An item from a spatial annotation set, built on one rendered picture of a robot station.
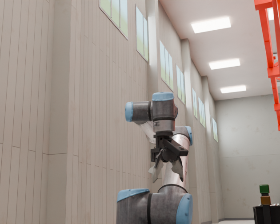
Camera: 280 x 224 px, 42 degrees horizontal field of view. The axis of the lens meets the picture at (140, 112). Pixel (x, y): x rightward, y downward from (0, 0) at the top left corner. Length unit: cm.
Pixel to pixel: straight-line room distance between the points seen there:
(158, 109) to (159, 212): 46
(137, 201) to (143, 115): 38
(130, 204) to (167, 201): 16
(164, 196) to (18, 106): 284
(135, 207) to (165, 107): 47
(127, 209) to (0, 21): 303
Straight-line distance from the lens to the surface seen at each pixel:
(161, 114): 148
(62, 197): 449
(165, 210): 165
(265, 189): 177
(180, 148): 143
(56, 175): 456
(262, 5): 550
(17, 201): 416
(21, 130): 425
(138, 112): 162
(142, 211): 166
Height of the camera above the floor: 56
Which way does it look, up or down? 15 degrees up
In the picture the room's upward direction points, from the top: 1 degrees counter-clockwise
